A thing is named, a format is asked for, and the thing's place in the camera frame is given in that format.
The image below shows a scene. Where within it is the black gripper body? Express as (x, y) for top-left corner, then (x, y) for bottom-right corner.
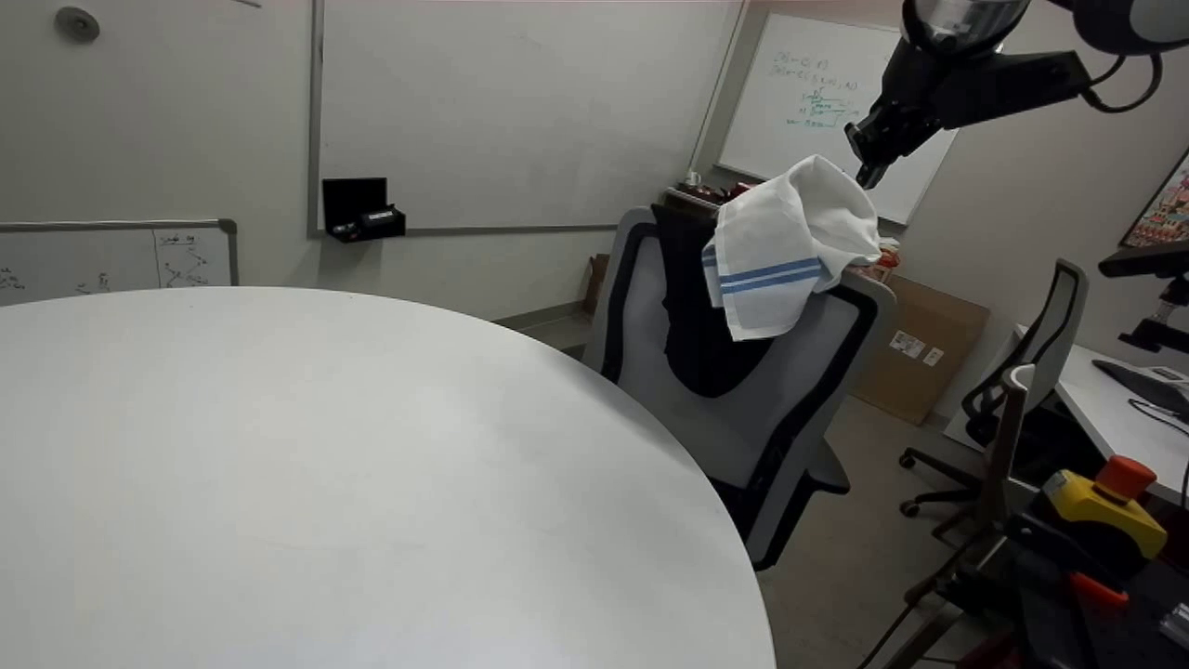
(878, 39), (966, 150)

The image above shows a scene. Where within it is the black mesh office chair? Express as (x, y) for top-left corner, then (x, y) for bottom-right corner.
(896, 257), (1094, 524)

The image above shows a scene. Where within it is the grey mesh office chair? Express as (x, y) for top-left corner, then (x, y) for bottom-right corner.
(588, 202), (888, 576)

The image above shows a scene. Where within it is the whiteboard with green writing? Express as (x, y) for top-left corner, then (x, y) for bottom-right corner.
(719, 11), (959, 229)

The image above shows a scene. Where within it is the brown cardboard box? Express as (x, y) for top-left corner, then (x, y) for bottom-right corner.
(850, 267), (996, 430)

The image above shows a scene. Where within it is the black jacket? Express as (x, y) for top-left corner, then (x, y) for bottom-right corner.
(649, 197), (777, 402)

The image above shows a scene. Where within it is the computer monitor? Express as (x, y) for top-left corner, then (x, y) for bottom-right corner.
(1114, 145), (1189, 257)

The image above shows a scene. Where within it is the large blank whiteboard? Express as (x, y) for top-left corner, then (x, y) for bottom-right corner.
(306, 0), (756, 242)

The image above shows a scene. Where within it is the black keyboard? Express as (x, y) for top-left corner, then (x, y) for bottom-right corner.
(1089, 356), (1189, 425)

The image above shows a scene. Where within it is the white desk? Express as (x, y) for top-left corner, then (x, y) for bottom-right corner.
(1054, 341), (1189, 505)

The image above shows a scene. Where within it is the yellow emergency stop red button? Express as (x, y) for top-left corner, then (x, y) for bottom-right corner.
(1039, 454), (1169, 564)

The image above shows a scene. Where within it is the black eraser holder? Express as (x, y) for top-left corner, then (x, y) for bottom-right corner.
(320, 174), (410, 247)

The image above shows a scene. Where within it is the small low whiteboard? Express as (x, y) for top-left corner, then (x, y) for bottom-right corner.
(0, 216), (243, 310)

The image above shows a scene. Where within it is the black clamp orange handle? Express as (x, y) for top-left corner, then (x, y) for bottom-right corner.
(1067, 570), (1136, 620)

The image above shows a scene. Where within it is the round grey wall fixture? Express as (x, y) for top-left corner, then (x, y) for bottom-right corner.
(53, 3), (109, 45)

